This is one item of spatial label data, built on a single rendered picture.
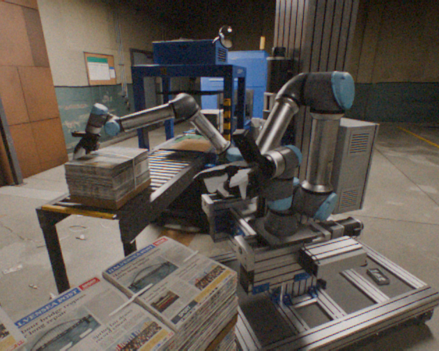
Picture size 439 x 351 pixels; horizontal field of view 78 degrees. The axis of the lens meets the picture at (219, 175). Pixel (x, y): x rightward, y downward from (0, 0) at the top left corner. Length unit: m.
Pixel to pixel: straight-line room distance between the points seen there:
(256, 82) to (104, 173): 3.59
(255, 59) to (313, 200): 3.82
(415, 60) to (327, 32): 9.05
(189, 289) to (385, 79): 9.63
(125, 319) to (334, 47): 1.27
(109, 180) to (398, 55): 9.53
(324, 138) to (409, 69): 9.34
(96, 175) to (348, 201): 1.31
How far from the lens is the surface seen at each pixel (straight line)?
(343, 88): 0.96
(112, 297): 0.94
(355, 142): 1.47
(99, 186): 1.50
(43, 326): 0.94
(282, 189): 0.82
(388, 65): 10.13
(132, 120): 1.44
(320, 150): 1.02
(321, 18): 1.32
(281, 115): 0.98
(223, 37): 2.37
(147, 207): 1.52
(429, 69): 10.47
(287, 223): 1.18
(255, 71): 4.68
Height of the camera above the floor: 1.45
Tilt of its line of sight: 20 degrees down
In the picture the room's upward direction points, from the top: straight up
